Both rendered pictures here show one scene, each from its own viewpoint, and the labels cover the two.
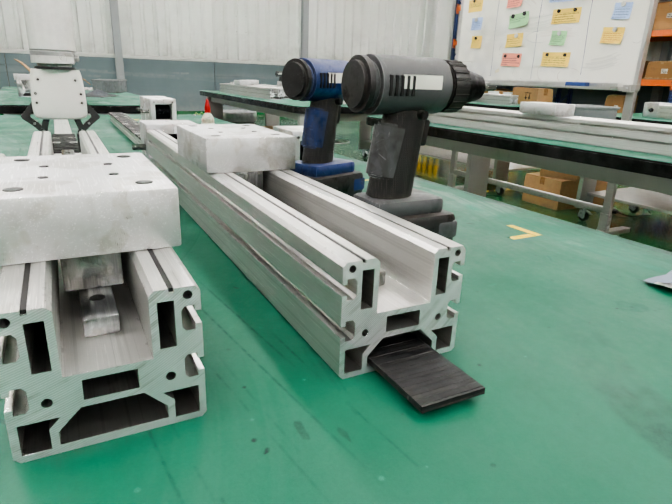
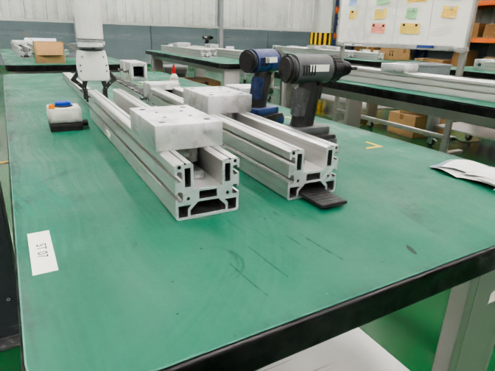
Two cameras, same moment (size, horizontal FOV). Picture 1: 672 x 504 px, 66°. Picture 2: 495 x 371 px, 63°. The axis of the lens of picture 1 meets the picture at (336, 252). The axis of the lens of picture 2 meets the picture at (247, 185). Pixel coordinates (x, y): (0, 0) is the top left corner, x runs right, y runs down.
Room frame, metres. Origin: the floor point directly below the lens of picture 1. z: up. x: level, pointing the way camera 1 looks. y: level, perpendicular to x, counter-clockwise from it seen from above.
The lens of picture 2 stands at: (-0.32, 0.07, 1.04)
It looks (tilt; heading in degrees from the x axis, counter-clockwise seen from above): 20 degrees down; 359
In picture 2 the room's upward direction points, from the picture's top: 2 degrees clockwise
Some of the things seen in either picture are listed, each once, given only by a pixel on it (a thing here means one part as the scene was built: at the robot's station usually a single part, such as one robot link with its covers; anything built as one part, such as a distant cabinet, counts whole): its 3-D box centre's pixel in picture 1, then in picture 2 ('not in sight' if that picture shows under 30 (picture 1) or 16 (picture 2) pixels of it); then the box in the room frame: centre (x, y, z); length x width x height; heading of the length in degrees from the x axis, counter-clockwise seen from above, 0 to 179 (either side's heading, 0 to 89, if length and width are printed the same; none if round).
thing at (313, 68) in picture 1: (337, 132); (268, 90); (0.84, 0.01, 0.89); 0.20 x 0.08 x 0.22; 138
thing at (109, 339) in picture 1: (77, 203); (138, 130); (0.59, 0.31, 0.82); 0.80 x 0.10 x 0.09; 28
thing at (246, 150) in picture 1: (233, 156); (216, 104); (0.68, 0.14, 0.87); 0.16 x 0.11 x 0.07; 28
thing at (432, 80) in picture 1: (422, 157); (319, 105); (0.61, -0.10, 0.89); 0.20 x 0.08 x 0.22; 119
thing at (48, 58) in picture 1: (55, 59); (91, 43); (1.11, 0.59, 0.99); 0.09 x 0.08 x 0.03; 118
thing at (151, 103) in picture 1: (157, 111); (133, 71); (1.96, 0.68, 0.83); 0.11 x 0.10 x 0.10; 121
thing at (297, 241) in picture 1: (234, 192); (216, 124); (0.68, 0.14, 0.82); 0.80 x 0.10 x 0.09; 28
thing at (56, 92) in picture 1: (58, 90); (92, 63); (1.11, 0.59, 0.93); 0.10 x 0.07 x 0.11; 118
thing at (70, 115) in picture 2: not in sight; (68, 116); (0.78, 0.55, 0.81); 0.10 x 0.08 x 0.06; 118
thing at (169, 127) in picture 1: (163, 145); (158, 96); (1.07, 0.36, 0.83); 0.12 x 0.09 x 0.10; 118
